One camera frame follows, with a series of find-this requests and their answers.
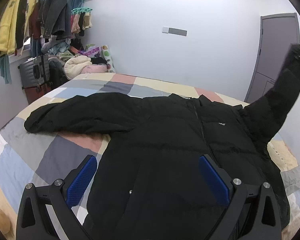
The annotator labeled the grey suitcase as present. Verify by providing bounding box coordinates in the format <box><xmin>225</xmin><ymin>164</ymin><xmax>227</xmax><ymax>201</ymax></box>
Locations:
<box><xmin>18</xmin><ymin>54</ymin><xmax>50</xmax><ymax>89</ymax></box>

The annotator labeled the cream fleece blanket pile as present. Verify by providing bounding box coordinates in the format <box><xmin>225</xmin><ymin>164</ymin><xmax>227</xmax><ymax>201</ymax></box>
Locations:
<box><xmin>64</xmin><ymin>55</ymin><xmax>92</xmax><ymax>80</ymax></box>

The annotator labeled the black puffer jacket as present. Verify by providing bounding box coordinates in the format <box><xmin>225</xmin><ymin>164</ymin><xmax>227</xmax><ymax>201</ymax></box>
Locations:
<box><xmin>24</xmin><ymin>44</ymin><xmax>300</xmax><ymax>239</ymax></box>

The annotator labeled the patchwork bed cover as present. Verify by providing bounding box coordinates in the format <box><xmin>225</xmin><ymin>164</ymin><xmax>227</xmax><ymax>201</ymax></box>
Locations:
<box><xmin>0</xmin><ymin>73</ymin><xmax>300</xmax><ymax>239</ymax></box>

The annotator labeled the grey wall switch panel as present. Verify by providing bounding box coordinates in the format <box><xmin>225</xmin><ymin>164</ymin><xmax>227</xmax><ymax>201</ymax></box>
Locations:
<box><xmin>162</xmin><ymin>27</ymin><xmax>187</xmax><ymax>36</ymax></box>

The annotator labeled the dotted pillow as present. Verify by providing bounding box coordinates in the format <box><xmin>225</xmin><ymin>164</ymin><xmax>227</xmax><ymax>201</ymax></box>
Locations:
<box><xmin>101</xmin><ymin>45</ymin><xmax>116</xmax><ymax>73</ymax></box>

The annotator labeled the dark denim hanging jacket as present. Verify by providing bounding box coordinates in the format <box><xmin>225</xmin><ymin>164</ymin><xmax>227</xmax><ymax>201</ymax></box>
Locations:
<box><xmin>38</xmin><ymin>0</ymin><xmax>70</xmax><ymax>40</ymax></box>

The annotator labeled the grey door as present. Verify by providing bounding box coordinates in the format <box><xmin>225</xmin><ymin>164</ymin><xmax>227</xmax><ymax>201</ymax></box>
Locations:
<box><xmin>244</xmin><ymin>13</ymin><xmax>300</xmax><ymax>103</ymax></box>

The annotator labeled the green clip hanger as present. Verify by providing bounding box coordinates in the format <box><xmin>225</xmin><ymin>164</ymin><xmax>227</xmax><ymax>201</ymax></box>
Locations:
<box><xmin>71</xmin><ymin>0</ymin><xmax>92</xmax><ymax>15</ymax></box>

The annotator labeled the yellow hanging sweater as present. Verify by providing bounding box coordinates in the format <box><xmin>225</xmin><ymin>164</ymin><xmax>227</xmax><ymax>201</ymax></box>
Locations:
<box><xmin>0</xmin><ymin>0</ymin><xmax>20</xmax><ymax>57</ymax></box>

